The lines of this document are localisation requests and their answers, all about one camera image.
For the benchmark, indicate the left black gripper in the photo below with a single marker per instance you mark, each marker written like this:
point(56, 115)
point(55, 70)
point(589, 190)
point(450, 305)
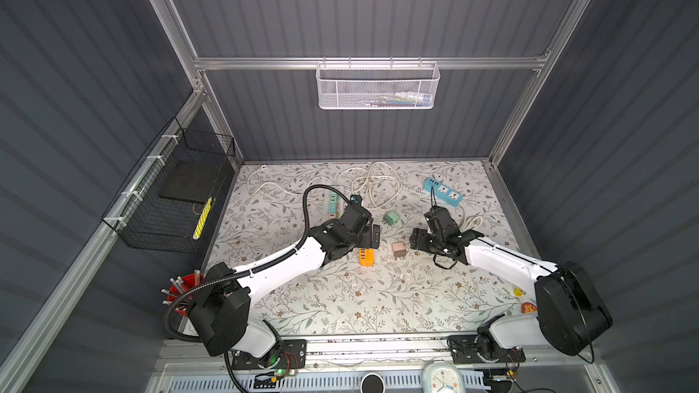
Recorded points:
point(369, 235)

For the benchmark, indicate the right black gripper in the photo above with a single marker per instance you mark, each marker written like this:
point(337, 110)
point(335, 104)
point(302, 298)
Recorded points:
point(422, 240)

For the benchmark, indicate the orange power strip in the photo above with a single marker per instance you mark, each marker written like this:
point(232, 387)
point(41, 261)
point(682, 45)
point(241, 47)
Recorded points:
point(366, 257)

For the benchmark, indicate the white multicolour power strip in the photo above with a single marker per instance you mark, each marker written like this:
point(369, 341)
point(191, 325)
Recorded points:
point(332, 197)

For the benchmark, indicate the blue power strip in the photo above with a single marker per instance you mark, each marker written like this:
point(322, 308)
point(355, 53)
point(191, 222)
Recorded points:
point(439, 191)

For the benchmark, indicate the pink plug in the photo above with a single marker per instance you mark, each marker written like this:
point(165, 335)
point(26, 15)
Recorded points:
point(399, 250)

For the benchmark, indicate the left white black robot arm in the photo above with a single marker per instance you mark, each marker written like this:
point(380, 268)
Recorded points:
point(216, 312)

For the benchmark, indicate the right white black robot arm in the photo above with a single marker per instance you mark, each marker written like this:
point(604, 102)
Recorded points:
point(570, 312)

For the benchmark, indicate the floral table mat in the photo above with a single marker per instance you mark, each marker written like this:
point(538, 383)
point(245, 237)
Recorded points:
point(396, 295)

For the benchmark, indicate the yellow small toy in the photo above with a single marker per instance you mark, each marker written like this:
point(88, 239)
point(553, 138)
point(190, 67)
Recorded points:
point(519, 291)

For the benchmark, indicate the red round badge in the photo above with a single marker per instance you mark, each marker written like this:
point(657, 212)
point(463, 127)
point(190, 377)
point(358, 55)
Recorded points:
point(528, 308)

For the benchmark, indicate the markers in white basket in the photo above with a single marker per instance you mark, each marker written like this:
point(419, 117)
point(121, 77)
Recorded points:
point(401, 99)

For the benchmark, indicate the white analog clock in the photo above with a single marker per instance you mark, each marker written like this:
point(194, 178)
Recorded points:
point(442, 378)

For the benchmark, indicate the black round knob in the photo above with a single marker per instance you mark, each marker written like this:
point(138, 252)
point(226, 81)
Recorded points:
point(372, 383)

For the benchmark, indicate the yellow marker in basket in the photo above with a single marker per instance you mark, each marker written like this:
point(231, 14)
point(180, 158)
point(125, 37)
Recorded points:
point(202, 220)

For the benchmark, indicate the black pad in basket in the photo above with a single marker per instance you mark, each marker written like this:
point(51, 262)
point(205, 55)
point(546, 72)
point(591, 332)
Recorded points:
point(190, 182)

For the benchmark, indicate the red pencil cup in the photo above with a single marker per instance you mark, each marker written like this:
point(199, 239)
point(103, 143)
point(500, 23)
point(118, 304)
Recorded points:
point(180, 285)

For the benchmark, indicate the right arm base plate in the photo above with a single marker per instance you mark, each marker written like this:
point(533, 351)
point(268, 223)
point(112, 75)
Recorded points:
point(464, 350)

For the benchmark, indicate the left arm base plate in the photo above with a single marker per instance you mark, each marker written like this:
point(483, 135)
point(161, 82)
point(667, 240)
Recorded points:
point(291, 354)

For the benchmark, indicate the white wire wall basket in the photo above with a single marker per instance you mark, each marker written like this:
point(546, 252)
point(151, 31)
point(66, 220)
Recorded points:
point(341, 86)

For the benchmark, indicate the black wire wall basket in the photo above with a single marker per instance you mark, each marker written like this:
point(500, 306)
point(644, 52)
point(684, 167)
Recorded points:
point(143, 220)

